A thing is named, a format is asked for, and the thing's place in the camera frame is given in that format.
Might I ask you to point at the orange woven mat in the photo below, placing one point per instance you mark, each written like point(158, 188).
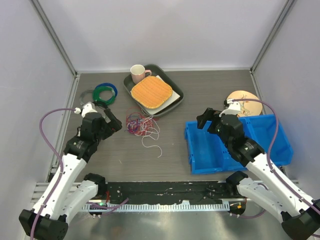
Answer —
point(152, 92)

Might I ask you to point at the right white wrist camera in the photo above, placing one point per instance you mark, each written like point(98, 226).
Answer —
point(231, 107)

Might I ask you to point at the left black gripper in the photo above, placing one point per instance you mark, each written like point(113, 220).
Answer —
point(115, 124)

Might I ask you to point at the pink ceramic mug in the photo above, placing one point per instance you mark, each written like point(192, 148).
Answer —
point(138, 73)

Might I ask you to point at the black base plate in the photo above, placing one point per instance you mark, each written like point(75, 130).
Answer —
point(167, 192)

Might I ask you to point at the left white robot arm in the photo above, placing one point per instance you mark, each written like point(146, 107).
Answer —
point(51, 215)

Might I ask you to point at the beige painted plate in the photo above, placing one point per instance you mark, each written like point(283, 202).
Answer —
point(247, 108)

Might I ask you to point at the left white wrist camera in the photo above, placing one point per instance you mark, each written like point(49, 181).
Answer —
point(87, 108)

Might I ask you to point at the blue plastic bin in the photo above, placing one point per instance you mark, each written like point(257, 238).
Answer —
point(208, 155)

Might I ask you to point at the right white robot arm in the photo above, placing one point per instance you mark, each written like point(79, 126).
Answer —
point(298, 213)

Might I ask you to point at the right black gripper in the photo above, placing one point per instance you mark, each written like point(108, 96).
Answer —
point(208, 115)

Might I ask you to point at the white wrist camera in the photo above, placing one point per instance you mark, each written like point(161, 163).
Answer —
point(231, 107)
point(87, 108)

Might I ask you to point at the dark grey tray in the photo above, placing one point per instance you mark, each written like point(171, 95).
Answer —
point(172, 82)

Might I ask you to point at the grey slotted cable duct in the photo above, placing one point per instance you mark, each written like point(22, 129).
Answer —
point(185, 206)

